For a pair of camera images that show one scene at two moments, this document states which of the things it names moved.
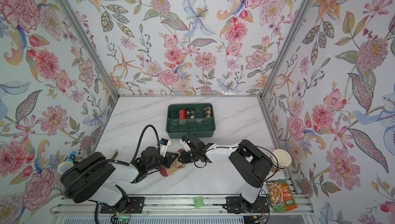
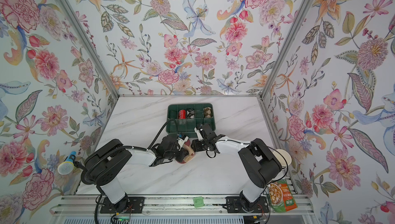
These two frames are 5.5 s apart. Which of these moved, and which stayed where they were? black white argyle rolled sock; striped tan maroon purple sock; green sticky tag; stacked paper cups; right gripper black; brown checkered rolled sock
Moved: striped tan maroon purple sock; right gripper black
Stayed: green sticky tag; brown checkered rolled sock; stacked paper cups; black white argyle rolled sock
